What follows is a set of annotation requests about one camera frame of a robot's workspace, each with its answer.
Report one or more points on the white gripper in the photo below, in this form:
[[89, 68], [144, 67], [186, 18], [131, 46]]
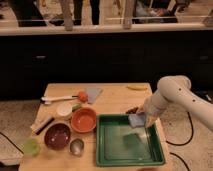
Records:
[[154, 106]]

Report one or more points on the blue sponge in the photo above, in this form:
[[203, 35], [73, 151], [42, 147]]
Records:
[[137, 120]]

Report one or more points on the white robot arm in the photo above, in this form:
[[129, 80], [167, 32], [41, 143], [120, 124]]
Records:
[[177, 89]]

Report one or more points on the green plastic tray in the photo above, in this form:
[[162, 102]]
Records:
[[118, 144]]

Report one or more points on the brown grape bunch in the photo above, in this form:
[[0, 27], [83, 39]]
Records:
[[132, 110]]

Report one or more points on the yellow banana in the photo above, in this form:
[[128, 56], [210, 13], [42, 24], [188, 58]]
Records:
[[136, 87]]

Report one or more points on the grey blue cloth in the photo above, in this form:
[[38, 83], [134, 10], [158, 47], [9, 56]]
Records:
[[93, 93]]

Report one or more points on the orange bowl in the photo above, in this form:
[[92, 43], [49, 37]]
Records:
[[83, 120]]

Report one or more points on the wooden table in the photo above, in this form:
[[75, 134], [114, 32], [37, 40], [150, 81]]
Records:
[[116, 98]]

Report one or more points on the orange ball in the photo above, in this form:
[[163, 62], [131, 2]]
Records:
[[82, 96]]

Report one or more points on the green small object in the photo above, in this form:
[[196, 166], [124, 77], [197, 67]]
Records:
[[76, 107]]

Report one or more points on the small metal cup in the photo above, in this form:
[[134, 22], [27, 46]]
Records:
[[77, 147]]

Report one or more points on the small white bowl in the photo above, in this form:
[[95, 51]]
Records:
[[64, 109]]

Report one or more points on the maroon bowl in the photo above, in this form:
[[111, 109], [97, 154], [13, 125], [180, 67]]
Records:
[[57, 136]]

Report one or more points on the black white scrub brush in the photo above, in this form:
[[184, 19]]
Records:
[[40, 125]]

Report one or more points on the green plastic cup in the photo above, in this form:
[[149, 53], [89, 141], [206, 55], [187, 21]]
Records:
[[31, 147]]

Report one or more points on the black cabinet counter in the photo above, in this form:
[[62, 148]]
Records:
[[32, 58]]

